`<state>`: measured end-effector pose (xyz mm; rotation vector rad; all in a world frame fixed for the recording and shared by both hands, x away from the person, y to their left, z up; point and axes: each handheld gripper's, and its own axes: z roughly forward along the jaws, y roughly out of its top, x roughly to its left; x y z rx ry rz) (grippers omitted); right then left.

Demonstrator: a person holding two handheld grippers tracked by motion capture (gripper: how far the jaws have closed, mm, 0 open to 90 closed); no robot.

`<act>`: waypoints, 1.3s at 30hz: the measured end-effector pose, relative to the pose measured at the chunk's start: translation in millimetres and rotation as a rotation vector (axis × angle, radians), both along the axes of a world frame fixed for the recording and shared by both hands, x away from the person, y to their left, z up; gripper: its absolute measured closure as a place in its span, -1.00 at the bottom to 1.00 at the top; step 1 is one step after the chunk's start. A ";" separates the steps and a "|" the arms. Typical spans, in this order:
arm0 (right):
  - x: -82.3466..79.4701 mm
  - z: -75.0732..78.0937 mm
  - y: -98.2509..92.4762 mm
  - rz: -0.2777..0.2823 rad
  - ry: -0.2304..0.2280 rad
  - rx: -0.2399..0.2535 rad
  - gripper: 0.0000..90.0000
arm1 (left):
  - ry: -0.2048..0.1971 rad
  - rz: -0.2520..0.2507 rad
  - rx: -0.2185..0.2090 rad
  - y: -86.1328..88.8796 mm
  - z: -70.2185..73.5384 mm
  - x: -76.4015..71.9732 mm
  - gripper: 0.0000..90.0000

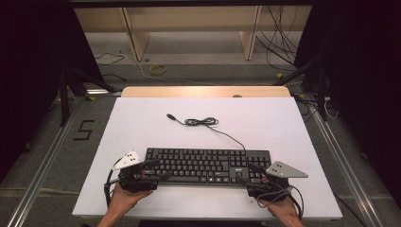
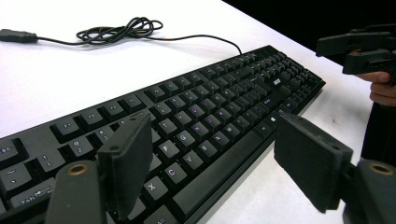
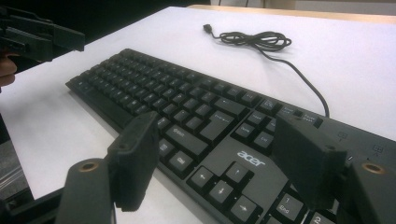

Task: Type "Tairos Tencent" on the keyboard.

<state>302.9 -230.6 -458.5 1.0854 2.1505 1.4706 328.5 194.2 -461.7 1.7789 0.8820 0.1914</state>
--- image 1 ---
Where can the black computer keyboard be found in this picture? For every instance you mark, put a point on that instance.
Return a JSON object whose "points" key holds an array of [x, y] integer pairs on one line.
{"points": [[189, 164]]}

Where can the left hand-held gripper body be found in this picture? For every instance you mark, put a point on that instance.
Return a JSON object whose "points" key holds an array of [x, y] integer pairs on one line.
{"points": [[135, 181]]}

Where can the person's left hand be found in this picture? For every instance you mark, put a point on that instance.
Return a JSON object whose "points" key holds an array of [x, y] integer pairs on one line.
{"points": [[124, 200]]}

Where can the white table cover board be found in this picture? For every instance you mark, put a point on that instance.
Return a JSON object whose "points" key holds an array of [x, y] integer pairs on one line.
{"points": [[151, 126]]}

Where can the light wooden furniture frame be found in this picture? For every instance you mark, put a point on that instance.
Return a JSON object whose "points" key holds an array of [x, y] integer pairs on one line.
{"points": [[138, 41]]}

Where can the black metal stand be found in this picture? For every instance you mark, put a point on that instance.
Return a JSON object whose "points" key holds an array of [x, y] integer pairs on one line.
{"points": [[321, 94], [64, 101]]}

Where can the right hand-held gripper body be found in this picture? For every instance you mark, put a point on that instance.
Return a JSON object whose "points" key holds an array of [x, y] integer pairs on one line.
{"points": [[277, 186]]}

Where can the person's right hand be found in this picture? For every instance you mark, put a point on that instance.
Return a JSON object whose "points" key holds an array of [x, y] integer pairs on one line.
{"points": [[287, 209]]}

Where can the black curtain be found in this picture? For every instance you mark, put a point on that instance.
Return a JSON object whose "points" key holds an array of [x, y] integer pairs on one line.
{"points": [[31, 78], [365, 78]]}

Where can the yellow tape roll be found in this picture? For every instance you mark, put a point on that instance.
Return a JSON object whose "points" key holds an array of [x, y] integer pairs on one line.
{"points": [[157, 70]]}

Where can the light wooden table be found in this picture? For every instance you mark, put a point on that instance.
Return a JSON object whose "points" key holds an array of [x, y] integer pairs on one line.
{"points": [[189, 91]]}

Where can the metal floor rail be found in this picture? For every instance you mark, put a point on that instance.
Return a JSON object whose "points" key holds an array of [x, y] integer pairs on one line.
{"points": [[38, 179], [346, 170]]}

